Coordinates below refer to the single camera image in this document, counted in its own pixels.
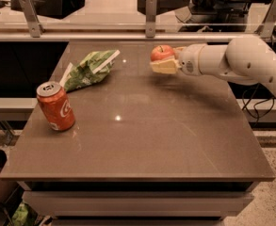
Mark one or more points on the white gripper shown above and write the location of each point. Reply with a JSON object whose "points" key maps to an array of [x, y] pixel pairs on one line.
{"points": [[187, 61]]}

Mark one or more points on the grey table cabinet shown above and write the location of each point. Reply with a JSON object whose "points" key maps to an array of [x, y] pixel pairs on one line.
{"points": [[146, 149]]}

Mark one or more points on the green bag under table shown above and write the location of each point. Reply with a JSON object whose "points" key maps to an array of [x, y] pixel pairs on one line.
{"points": [[23, 216]]}

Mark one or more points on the middle metal glass bracket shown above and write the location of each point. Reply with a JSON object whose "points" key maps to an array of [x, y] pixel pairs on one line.
{"points": [[150, 9]]}

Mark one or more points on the right metal glass bracket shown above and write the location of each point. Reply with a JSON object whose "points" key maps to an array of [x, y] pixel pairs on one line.
{"points": [[265, 29]]}

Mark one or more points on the left metal glass bracket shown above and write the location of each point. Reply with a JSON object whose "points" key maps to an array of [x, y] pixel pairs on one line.
{"points": [[34, 26]]}

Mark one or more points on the metal glass bracket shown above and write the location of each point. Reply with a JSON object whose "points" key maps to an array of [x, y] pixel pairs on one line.
{"points": [[34, 26], [150, 9], [265, 29]]}

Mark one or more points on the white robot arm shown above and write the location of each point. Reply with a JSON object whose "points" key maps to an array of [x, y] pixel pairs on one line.
{"points": [[244, 61]]}

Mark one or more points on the red apple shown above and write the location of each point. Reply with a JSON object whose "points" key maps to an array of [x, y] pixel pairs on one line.
{"points": [[161, 52]]}

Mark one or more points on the green chip bag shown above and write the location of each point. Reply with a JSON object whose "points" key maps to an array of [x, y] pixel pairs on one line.
{"points": [[94, 68]]}

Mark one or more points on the red coke can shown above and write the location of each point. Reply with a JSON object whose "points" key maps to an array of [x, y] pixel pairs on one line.
{"points": [[55, 105]]}

